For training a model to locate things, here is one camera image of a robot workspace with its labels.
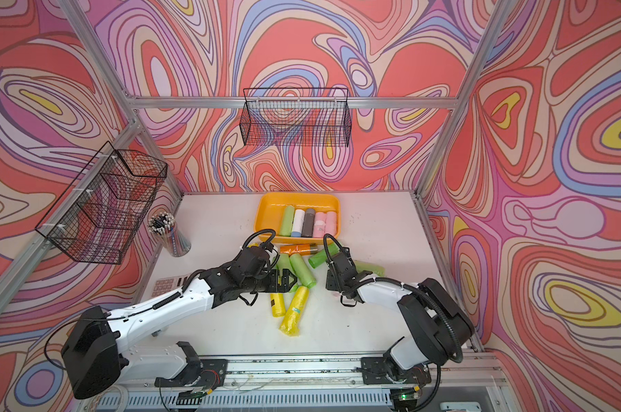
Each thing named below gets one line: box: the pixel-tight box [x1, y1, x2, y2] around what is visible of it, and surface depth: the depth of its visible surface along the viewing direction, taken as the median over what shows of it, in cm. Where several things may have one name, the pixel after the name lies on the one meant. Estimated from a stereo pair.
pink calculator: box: [151, 276, 188, 297], surface depth 91 cm
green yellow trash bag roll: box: [270, 292, 287, 318], surface depth 86 cm
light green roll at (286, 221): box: [279, 204, 296, 238], surface depth 107 cm
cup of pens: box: [147, 212, 192, 258], surface depth 91 cm
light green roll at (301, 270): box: [289, 252, 316, 290], surface depth 95 cm
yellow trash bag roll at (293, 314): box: [278, 285, 310, 338], surface depth 84 cm
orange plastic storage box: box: [253, 192, 341, 245], surface depth 108 cm
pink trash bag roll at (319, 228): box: [313, 211, 327, 239], surface depth 106 cm
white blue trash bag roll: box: [291, 208, 306, 238], surface depth 107 cm
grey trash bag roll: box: [301, 207, 316, 238], surface depth 106 cm
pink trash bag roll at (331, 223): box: [324, 211, 338, 237], surface depth 107 cm
